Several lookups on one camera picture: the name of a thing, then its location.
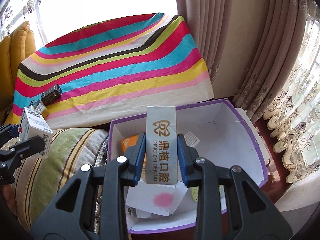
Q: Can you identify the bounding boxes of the yellow sofa cushion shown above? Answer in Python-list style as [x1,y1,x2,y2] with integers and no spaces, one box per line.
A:
[0,21,37,125]

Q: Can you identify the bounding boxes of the white small box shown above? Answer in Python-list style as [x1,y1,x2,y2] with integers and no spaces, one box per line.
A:
[126,205,153,220]

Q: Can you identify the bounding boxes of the cream lace curtain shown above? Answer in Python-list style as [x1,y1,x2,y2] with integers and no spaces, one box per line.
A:
[262,17,320,183]

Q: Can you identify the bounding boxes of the white packet with pink spot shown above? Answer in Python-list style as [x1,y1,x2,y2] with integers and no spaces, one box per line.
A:
[125,180,190,217]

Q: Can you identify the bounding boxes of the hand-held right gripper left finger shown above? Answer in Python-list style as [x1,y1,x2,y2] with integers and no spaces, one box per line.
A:
[30,133,147,240]

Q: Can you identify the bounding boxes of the colourful striped blanket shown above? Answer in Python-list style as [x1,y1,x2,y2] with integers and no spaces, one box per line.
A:
[12,12,215,130]

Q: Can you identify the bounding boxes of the white box with barcode label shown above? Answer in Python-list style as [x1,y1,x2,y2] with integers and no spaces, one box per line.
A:
[19,107,54,159]

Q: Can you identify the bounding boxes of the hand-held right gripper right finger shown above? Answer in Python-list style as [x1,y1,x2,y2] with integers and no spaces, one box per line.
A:
[176,133,293,240]

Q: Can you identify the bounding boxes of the purple cardboard box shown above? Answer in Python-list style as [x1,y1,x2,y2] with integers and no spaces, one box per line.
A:
[108,98,272,235]

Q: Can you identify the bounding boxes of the yellow small packet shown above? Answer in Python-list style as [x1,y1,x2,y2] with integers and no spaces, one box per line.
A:
[35,104,48,117]

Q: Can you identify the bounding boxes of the orange tissue packet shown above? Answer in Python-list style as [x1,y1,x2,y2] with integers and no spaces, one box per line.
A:
[120,134,140,154]

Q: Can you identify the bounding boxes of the beige pleated curtain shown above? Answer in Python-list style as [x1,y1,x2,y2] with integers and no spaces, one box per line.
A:
[175,0,310,120]

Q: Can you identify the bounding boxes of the grey long carton box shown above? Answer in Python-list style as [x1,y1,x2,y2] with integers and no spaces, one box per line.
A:
[146,106,178,185]

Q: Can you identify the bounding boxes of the striped cushion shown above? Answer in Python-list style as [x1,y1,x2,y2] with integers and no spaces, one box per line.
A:
[0,128,110,238]

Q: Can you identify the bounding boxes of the black small box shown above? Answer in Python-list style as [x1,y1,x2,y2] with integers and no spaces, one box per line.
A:
[41,84,62,106]

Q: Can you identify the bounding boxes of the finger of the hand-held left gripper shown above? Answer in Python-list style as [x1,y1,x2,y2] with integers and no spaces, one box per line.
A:
[0,124,21,143]
[0,135,45,180]

